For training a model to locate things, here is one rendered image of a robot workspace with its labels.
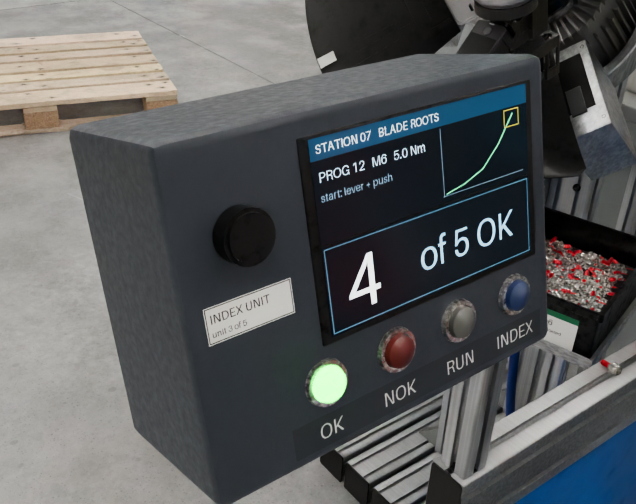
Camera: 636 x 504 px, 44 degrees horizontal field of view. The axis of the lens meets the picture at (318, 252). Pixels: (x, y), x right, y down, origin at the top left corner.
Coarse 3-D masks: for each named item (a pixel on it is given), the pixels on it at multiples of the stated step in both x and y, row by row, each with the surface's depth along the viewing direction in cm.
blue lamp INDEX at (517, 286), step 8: (512, 280) 49; (520, 280) 50; (504, 288) 49; (512, 288) 49; (520, 288) 49; (528, 288) 50; (504, 296) 49; (512, 296) 49; (520, 296) 49; (528, 296) 50; (504, 304) 49; (512, 304) 49; (520, 304) 50; (504, 312) 50; (512, 312) 50
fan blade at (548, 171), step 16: (544, 80) 108; (544, 96) 107; (560, 96) 107; (544, 112) 106; (560, 112) 106; (544, 128) 105; (560, 128) 105; (544, 144) 104; (560, 144) 104; (576, 144) 104; (544, 160) 103; (560, 160) 103; (576, 160) 103; (544, 176) 102; (560, 176) 102
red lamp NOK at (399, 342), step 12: (384, 336) 44; (396, 336) 44; (408, 336) 44; (384, 348) 44; (396, 348) 44; (408, 348) 44; (384, 360) 44; (396, 360) 44; (408, 360) 44; (396, 372) 45
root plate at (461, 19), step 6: (444, 0) 120; (450, 0) 120; (456, 0) 120; (462, 0) 119; (468, 0) 119; (450, 6) 120; (456, 6) 120; (462, 6) 120; (468, 6) 120; (456, 12) 120; (462, 12) 120; (468, 12) 120; (474, 12) 120; (456, 18) 121; (462, 18) 121; (468, 18) 120; (462, 24) 121
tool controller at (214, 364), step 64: (384, 64) 52; (448, 64) 48; (512, 64) 46; (128, 128) 39; (192, 128) 36; (256, 128) 37; (320, 128) 39; (384, 128) 41; (448, 128) 44; (512, 128) 47; (128, 192) 37; (192, 192) 35; (256, 192) 37; (320, 192) 39; (384, 192) 42; (448, 192) 45; (512, 192) 48; (128, 256) 40; (192, 256) 36; (256, 256) 36; (320, 256) 40; (448, 256) 46; (512, 256) 49; (128, 320) 43; (192, 320) 37; (256, 320) 39; (320, 320) 41; (384, 320) 44; (512, 320) 51; (128, 384) 46; (192, 384) 38; (256, 384) 40; (384, 384) 45; (448, 384) 48; (192, 448) 40; (256, 448) 40; (320, 448) 43
